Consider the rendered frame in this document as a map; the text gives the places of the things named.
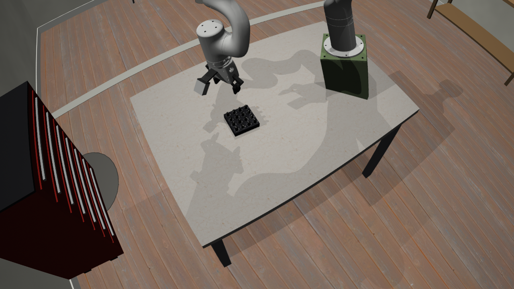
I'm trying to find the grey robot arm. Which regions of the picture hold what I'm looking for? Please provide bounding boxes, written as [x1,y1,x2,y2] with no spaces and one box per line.
[194,0,364,96]

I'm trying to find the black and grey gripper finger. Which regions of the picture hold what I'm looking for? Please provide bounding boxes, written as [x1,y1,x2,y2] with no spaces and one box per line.
[205,64,220,84]
[231,74,244,94]

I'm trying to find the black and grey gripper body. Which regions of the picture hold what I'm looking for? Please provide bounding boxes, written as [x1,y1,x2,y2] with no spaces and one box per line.
[208,59,239,84]

